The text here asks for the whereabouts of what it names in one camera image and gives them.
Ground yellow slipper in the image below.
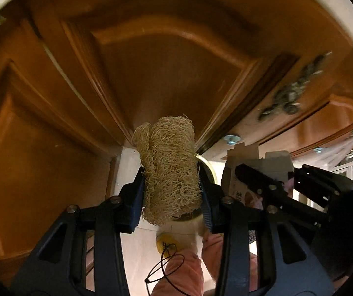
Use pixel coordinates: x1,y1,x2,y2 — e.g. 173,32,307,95
155,233,180,255

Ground pink pants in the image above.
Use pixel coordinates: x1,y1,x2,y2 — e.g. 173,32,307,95
150,232,257,296

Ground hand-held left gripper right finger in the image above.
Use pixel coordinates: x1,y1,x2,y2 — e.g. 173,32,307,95
199,167,334,296

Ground pink carton box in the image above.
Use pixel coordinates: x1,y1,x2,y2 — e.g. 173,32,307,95
221,142,294,244

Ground round trash bin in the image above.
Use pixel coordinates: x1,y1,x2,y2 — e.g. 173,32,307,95
170,154,218,222

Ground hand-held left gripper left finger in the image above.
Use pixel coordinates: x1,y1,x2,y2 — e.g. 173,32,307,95
10,166,147,296

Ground thin black cable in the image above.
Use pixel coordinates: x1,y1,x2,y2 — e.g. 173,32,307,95
144,243,186,293

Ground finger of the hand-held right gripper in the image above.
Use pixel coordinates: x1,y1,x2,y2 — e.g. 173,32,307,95
235,163,325,224
294,164,353,211

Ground ornate metal cabinet handle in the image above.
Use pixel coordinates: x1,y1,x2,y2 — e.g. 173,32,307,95
258,51,333,121

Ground beige loofah sponge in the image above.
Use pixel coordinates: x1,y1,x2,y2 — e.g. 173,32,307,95
132,115,203,226

